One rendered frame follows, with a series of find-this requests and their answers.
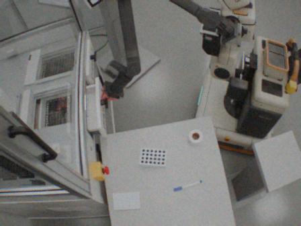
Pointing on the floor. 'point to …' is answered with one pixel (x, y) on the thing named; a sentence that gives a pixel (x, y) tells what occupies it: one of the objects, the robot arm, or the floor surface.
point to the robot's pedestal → (266, 170)
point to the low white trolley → (168, 177)
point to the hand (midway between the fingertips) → (105, 98)
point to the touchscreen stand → (108, 15)
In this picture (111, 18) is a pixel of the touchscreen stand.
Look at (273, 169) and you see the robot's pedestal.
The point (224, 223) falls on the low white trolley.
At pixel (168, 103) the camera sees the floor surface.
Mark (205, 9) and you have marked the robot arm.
